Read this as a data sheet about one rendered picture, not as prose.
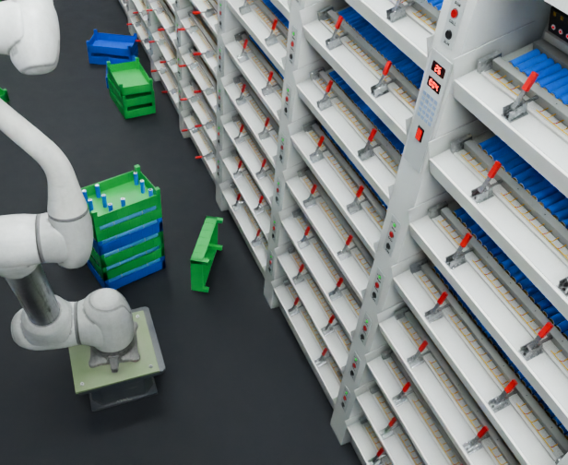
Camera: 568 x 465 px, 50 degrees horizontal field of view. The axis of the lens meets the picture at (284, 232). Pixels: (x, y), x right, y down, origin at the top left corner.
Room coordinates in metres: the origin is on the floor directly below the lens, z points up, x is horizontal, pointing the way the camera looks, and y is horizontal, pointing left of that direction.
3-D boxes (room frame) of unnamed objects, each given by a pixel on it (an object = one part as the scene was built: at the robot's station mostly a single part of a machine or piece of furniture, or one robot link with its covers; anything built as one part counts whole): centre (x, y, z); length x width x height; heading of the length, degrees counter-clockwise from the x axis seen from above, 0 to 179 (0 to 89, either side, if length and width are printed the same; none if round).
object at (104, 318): (1.32, 0.59, 0.38); 0.18 x 0.16 x 0.22; 107
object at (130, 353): (1.30, 0.58, 0.24); 0.22 x 0.18 x 0.06; 17
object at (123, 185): (1.91, 0.72, 0.44); 0.30 x 0.20 x 0.08; 132
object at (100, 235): (1.91, 0.72, 0.36); 0.30 x 0.20 x 0.08; 132
